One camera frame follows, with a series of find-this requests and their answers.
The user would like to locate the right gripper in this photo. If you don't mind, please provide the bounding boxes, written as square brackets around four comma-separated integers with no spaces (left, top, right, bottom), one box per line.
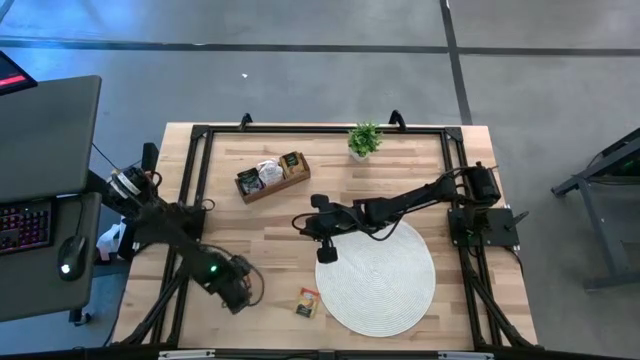
[298,193,369,266]

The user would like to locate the mango black tea packet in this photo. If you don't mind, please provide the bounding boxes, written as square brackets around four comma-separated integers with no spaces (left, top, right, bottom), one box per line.
[292,286,321,320]
[279,152,307,177]

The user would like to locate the wooden tea organizer box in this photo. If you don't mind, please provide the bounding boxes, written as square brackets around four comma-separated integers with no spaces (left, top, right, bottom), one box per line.
[233,150,312,205]

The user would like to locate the white round woven placemat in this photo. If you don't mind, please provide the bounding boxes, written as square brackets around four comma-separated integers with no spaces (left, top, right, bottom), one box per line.
[314,219,437,339]

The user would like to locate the green plant in white pot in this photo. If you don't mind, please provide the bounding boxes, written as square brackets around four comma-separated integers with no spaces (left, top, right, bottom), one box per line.
[347,121,384,161]

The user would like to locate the white crumpled cloth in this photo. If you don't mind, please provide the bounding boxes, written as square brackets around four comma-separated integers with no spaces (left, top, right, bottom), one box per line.
[95,222,127,265]

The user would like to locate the black computer mouse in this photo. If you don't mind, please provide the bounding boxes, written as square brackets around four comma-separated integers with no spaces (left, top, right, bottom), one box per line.
[56,234,88,283]

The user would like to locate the backlit black keyboard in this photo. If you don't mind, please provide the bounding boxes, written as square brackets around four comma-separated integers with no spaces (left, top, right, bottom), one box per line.
[0,198,54,257]

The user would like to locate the grey office desk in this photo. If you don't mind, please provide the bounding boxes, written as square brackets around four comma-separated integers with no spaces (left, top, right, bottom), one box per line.
[0,74,104,324]

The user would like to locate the black metal side table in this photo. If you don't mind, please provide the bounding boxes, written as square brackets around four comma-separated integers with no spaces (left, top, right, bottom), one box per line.
[550,127,640,292]

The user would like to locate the monitor with red screen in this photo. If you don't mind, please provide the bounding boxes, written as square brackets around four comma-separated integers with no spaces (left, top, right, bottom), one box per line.
[0,49,39,97]

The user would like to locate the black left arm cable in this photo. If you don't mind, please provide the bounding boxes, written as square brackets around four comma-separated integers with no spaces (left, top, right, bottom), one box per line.
[197,197,267,309]

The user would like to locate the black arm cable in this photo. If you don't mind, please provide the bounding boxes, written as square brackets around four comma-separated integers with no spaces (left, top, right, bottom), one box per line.
[197,197,267,309]
[291,212,404,243]

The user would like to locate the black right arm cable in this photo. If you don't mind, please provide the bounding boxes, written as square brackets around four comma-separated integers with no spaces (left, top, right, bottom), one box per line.
[291,212,404,243]

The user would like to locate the white metal bracket bar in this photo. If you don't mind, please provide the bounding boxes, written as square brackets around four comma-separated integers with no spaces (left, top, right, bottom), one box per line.
[157,349,217,360]
[437,351,496,360]

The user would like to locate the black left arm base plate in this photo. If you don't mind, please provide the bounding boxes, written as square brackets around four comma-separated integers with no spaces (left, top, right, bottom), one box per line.
[133,203,207,246]

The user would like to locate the black aluminium rig frame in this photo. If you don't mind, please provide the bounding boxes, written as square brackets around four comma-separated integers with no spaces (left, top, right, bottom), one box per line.
[110,122,540,351]

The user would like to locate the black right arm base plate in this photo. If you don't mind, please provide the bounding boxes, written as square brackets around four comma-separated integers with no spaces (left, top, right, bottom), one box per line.
[446,206,521,248]

